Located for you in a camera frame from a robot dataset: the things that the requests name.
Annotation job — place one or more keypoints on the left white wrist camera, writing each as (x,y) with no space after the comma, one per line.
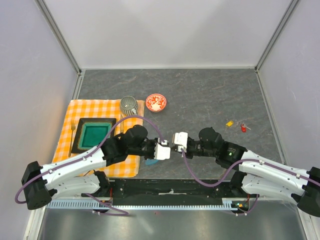
(162,150)

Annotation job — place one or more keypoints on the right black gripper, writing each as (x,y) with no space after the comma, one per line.
(187,155)

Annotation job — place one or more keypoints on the orange checkered cloth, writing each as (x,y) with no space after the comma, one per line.
(94,108)

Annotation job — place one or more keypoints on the black teal square plate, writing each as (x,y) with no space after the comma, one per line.
(90,132)

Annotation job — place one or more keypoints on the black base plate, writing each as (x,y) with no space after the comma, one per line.
(166,192)

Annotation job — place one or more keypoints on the blue tag keyring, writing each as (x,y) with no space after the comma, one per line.
(150,162)

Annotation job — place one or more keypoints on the silver fork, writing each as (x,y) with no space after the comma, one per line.
(72,127)

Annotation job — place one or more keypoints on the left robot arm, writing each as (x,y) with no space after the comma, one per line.
(39,181)

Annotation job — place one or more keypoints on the slotted cable duct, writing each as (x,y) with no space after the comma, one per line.
(90,204)

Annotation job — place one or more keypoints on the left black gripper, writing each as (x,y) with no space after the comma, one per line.
(154,143)

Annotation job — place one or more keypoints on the grey striped mug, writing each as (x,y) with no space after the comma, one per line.
(129,106)

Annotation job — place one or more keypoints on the red tag key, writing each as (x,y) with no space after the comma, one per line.
(245,128)

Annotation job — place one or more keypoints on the red white patterned bowl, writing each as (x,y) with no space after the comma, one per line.
(156,102)

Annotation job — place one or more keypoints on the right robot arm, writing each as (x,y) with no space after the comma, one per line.
(254,174)

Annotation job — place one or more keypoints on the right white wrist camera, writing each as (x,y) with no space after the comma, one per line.
(180,138)

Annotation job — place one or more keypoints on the silver knife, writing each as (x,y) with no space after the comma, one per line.
(122,128)

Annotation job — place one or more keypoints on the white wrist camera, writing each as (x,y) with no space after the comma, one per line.
(162,150)
(180,138)

